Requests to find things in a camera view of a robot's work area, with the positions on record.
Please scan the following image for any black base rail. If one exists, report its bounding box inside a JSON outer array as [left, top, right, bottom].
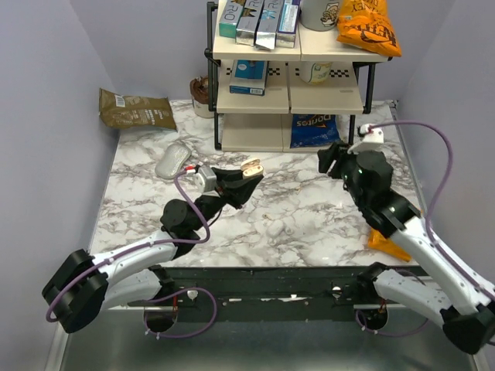
[[142, 265, 392, 328]]

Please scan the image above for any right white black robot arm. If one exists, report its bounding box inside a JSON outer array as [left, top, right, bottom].
[[317, 142, 494, 355]]

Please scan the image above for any grey printed mug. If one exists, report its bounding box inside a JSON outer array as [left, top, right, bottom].
[[300, 0, 342, 32]]

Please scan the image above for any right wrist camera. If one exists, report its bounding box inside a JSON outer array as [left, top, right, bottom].
[[347, 124, 384, 155]]

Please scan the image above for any blue Doritos bag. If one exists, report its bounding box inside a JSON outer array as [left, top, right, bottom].
[[290, 114, 340, 148]]

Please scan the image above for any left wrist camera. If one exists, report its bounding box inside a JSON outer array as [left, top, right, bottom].
[[194, 165, 217, 193]]

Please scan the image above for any blue box middle shelf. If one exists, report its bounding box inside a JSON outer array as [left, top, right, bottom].
[[229, 60, 268, 96]]

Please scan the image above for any silver toothpaste box middle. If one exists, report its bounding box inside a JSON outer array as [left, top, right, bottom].
[[254, 0, 284, 50]]

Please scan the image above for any beige black shelf rack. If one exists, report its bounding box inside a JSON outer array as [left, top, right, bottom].
[[204, 1, 387, 151]]

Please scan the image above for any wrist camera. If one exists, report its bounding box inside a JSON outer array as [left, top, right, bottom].
[[347, 124, 384, 155], [194, 165, 217, 193]]

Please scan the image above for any blue white toothpaste box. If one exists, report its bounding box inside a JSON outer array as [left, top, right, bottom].
[[275, 0, 300, 48]]

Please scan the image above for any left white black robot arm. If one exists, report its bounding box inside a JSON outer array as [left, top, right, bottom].
[[42, 159, 264, 333]]

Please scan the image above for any silver toothpaste box left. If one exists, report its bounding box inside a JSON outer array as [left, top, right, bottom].
[[235, 0, 265, 46]]

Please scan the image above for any chocolate cupcake in wrapper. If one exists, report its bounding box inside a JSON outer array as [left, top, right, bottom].
[[189, 77, 214, 118]]

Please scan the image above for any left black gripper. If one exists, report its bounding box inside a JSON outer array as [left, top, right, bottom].
[[190, 167, 263, 233]]

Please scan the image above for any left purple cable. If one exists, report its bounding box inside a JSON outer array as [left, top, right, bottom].
[[45, 165, 217, 339]]

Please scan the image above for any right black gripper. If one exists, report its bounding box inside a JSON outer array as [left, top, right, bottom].
[[315, 139, 370, 207]]

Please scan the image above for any silver toothpaste box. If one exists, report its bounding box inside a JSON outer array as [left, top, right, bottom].
[[235, 0, 265, 46], [254, 0, 284, 50]]

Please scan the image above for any beige earbud charging case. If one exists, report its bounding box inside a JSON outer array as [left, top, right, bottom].
[[241, 158, 264, 179]]

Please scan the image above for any white yellow mug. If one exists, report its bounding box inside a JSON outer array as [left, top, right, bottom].
[[299, 62, 333, 85]]

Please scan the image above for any teal toothpaste box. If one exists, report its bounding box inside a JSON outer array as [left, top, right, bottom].
[[219, 0, 245, 39]]

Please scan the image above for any orange chips bag on shelf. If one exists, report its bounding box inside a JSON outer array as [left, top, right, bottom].
[[336, 0, 402, 57]]

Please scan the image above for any brown snack bag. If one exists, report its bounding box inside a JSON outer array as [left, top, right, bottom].
[[99, 88, 176, 131]]

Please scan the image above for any orange snack bag on table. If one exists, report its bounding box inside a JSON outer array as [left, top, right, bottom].
[[367, 229, 411, 262]]

